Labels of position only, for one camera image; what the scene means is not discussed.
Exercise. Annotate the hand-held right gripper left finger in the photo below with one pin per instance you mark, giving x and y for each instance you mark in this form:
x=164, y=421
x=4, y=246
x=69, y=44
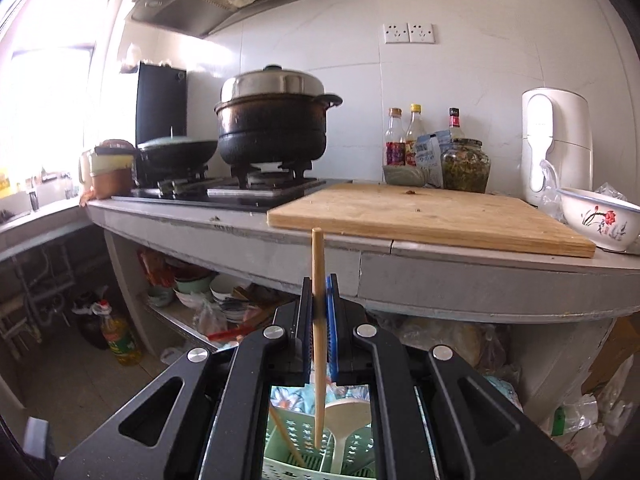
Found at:
x=300, y=340

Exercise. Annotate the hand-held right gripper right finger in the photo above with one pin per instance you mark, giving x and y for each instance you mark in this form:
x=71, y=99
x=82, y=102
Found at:
x=332, y=340

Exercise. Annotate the wooden chopstick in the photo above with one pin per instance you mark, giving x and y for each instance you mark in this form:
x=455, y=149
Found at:
x=287, y=435
x=317, y=270

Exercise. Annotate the white plastic spoon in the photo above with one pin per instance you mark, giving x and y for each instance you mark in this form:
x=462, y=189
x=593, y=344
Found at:
x=347, y=415

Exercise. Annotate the green star-cut utensil holder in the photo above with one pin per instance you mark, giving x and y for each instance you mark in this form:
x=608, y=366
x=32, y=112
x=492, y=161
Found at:
x=365, y=460

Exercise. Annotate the floral turquoise blanket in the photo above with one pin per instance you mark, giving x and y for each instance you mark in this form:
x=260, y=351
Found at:
x=285, y=394

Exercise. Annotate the clear plastic bag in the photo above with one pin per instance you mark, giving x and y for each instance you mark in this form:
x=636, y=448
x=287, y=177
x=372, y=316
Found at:
x=210, y=320

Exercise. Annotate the bag of flatbread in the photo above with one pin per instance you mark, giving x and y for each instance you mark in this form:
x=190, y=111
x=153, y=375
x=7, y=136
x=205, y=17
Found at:
x=440, y=340

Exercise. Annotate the pile of bowls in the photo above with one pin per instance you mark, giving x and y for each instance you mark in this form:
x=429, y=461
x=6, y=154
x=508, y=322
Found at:
x=200, y=285

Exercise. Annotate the grey concrete kitchen counter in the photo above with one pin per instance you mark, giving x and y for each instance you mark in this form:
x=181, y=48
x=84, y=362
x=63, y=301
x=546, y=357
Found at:
x=450, y=280

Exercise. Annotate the metal shelf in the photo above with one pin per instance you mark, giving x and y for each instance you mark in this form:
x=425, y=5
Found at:
x=170, y=317

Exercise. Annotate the wooden cutting board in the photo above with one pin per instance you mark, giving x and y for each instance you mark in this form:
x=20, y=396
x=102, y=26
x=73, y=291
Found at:
x=425, y=215

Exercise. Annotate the black gas stove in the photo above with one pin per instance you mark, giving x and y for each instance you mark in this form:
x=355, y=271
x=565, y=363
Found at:
x=225, y=195

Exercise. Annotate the small grey dish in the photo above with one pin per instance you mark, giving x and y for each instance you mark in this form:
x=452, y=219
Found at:
x=402, y=176

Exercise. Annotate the cooking oil bottle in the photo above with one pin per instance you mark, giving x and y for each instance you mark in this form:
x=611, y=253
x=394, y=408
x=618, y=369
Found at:
x=120, y=340

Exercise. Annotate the dark plastic jug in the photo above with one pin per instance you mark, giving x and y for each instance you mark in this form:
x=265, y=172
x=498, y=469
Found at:
x=90, y=320

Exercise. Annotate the large black pot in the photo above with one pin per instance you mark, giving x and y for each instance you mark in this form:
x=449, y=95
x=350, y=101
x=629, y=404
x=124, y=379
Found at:
x=270, y=130

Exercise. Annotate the glass jar of pickles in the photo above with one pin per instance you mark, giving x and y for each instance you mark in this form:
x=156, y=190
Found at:
x=465, y=167

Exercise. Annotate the sauce bottle yellow cap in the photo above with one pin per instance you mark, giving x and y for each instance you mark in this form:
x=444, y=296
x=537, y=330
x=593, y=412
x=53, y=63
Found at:
x=414, y=135

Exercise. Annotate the black wok with lid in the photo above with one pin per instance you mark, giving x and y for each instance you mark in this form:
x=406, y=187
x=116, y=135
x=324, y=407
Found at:
x=177, y=150

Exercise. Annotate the brown and cream cooker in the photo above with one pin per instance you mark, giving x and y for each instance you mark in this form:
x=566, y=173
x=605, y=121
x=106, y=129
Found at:
x=112, y=175

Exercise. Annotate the steel pot lid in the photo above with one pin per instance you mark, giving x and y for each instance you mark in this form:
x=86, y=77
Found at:
x=272, y=82

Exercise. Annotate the crumpled clear bag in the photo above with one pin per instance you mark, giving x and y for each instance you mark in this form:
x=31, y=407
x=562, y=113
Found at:
x=552, y=195

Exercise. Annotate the sink drain pipes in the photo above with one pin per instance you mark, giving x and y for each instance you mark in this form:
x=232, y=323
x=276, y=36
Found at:
x=40, y=290

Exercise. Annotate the black splash panel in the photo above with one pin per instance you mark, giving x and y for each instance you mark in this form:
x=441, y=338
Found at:
x=160, y=105

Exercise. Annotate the heap of plastic bags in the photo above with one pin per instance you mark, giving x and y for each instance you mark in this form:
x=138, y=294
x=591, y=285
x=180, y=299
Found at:
x=595, y=420

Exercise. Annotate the cardboard box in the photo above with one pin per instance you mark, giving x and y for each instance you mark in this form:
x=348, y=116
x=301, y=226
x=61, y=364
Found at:
x=615, y=355

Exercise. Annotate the white floral enamel bowl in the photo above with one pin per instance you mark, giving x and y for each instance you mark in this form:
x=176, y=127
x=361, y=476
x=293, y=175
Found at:
x=600, y=220

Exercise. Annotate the white kitchen appliance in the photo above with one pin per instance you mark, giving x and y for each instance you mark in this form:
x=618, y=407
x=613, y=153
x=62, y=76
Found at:
x=560, y=135

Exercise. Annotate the bright window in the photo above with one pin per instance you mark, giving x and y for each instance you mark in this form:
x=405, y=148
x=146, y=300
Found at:
x=55, y=90

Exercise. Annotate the white wall socket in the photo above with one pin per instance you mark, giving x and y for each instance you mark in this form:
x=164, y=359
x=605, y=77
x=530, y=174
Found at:
x=422, y=33
x=396, y=33

